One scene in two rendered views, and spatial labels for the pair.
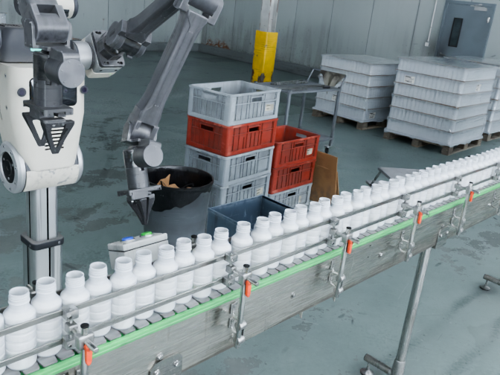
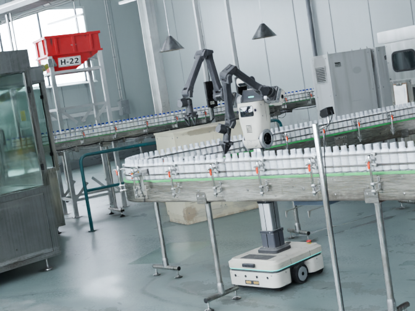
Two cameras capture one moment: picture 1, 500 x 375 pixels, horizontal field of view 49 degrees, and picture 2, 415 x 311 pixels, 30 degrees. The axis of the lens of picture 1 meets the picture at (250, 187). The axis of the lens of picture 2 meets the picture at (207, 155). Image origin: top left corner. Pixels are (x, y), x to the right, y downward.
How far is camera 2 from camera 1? 583 cm
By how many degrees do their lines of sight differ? 91
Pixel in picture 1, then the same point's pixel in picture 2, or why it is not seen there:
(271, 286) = (235, 181)
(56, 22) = (184, 91)
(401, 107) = not seen: outside the picture
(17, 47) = (244, 97)
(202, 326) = (210, 186)
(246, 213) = not seen: hidden behind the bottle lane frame
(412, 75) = not seen: outside the picture
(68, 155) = (254, 135)
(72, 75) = (180, 104)
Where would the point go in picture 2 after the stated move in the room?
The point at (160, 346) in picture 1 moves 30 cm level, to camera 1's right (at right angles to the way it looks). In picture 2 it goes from (197, 187) to (196, 192)
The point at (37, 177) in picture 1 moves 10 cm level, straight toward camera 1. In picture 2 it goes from (246, 142) to (235, 145)
